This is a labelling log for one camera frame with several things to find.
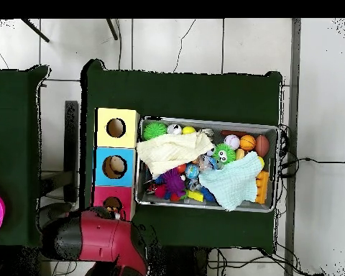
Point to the wooden box three holes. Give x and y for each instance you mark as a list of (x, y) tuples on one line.
[(114, 149)]

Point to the pale yellow cloth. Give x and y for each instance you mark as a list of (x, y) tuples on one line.
[(167, 152)]

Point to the small silver can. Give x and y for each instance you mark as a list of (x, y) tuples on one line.
[(174, 129)]

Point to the blue globe ball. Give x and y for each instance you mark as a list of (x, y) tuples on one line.
[(192, 171)]

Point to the yellow ball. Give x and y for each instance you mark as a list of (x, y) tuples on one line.
[(188, 130)]

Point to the plain green spiky ball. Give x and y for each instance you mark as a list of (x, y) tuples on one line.
[(155, 130)]

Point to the purple spiky toy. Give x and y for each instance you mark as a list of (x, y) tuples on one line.
[(173, 183)]

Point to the green spiky ball with eyes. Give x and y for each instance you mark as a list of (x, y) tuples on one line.
[(224, 154)]

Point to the white baseball toy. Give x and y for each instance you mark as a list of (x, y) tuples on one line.
[(232, 142)]

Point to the mint green cloth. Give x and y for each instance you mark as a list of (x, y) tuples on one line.
[(233, 184)]

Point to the orange basketball toy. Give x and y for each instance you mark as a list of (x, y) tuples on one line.
[(248, 142)]

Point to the brown rubber ball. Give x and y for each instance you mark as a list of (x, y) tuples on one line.
[(262, 145)]

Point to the black flat panel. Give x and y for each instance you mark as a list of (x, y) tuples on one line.
[(71, 144)]

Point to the black tripod leg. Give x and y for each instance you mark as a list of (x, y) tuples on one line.
[(34, 30), (112, 29)]

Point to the dark green side table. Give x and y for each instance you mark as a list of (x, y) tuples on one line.
[(23, 144)]

